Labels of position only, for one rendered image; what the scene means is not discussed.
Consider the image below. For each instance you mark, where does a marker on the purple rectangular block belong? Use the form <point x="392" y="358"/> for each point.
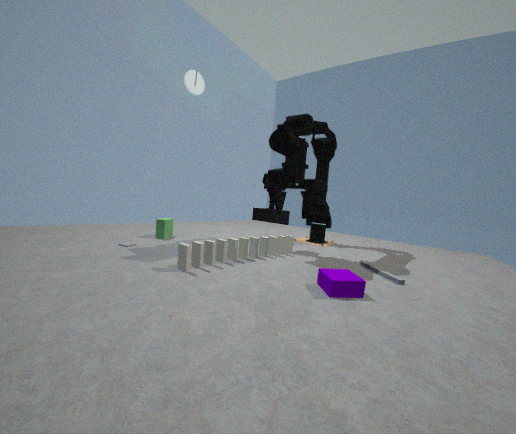
<point x="341" y="283"/>

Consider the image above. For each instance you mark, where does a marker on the green block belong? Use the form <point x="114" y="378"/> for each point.
<point x="164" y="228"/>

